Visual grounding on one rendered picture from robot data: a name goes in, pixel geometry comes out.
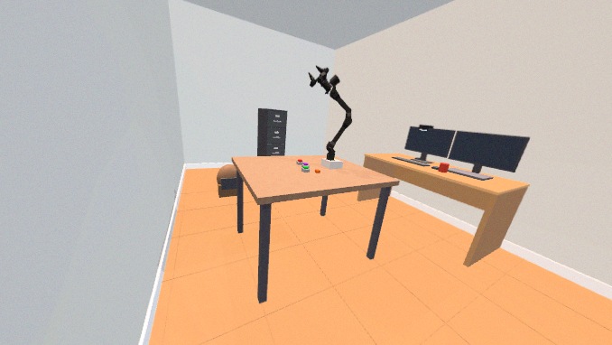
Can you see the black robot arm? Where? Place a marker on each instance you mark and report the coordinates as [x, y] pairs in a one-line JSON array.
[[334, 81]]

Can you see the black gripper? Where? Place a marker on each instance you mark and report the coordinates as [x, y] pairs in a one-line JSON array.
[[314, 81]]

